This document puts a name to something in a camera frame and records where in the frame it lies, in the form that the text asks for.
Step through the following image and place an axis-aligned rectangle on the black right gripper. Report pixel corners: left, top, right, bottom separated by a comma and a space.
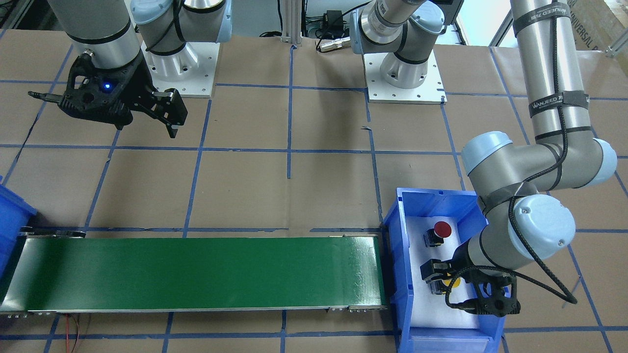
28, 51, 188, 138

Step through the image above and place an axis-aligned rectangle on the yellow push button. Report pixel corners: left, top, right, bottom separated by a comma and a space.
426, 278, 461, 295

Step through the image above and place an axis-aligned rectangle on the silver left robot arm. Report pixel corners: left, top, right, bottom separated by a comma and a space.
421, 0, 617, 317

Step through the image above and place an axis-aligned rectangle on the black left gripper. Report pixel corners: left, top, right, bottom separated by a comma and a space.
421, 260, 521, 317

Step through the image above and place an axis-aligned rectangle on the white foam pad source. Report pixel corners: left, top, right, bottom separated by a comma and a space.
407, 214, 484, 329

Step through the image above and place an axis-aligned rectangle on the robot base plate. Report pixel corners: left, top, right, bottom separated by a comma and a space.
363, 52, 447, 104
144, 42, 221, 99

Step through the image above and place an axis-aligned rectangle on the blue source bin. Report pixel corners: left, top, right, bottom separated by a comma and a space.
384, 188, 505, 353

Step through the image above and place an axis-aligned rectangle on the red push button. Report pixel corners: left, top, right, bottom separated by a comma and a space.
423, 221, 452, 248

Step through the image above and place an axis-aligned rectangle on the green conveyor belt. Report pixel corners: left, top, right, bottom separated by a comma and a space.
1, 235, 387, 313

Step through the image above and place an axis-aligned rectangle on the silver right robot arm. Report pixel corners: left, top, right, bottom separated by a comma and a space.
29, 0, 233, 138

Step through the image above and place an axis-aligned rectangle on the blue destination bin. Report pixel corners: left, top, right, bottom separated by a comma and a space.
0, 185, 37, 274

